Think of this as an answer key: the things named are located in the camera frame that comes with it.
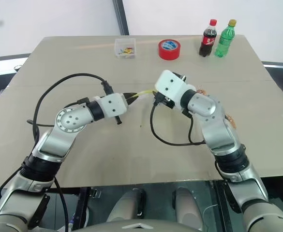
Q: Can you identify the black vertical post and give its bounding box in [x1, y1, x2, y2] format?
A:
[112, 0, 130, 36]

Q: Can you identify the clear box with coloured bits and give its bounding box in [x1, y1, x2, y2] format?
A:
[114, 38, 137, 59]

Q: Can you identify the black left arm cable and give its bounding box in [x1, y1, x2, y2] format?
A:
[26, 73, 115, 145]

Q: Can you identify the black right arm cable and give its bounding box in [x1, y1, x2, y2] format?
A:
[150, 96, 205, 146]

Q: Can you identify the green bottle with yellow cap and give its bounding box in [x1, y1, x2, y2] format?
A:
[214, 19, 237, 58]

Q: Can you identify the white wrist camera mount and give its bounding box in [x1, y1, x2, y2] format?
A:
[94, 92, 129, 119]
[155, 70, 195, 107]

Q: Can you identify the black table frame bar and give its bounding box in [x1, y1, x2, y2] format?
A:
[72, 187, 89, 230]

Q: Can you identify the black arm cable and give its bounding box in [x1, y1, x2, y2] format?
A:
[150, 96, 205, 146]
[26, 73, 115, 145]

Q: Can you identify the cola bottle with red cap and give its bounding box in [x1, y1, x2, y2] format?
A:
[198, 19, 218, 58]

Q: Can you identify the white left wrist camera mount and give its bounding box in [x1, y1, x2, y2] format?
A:
[94, 92, 129, 119]

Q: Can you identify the thin black hanging cable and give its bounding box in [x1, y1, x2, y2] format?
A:
[53, 176, 69, 232]

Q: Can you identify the red tape roll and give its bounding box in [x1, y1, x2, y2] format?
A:
[158, 39, 181, 60]

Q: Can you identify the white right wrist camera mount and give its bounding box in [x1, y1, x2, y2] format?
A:
[155, 70, 195, 107]

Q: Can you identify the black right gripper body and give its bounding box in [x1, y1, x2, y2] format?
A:
[159, 92, 176, 110]

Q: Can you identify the grey robot chest plate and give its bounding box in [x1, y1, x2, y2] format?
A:
[71, 220, 205, 232]

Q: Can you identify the grey rounded robot leg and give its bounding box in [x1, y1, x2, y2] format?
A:
[106, 188, 147, 223]
[172, 187, 204, 231]

